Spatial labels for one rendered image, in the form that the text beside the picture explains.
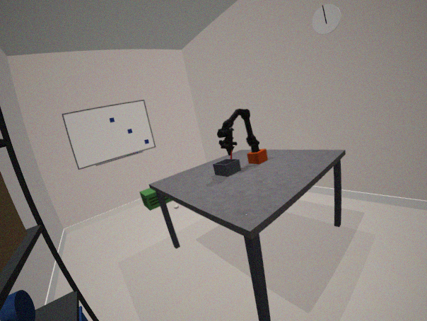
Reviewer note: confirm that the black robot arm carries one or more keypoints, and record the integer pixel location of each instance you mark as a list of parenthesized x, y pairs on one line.
[(227, 129)]

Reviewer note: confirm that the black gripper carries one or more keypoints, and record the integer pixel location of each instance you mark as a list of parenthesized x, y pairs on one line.
[(229, 144)]

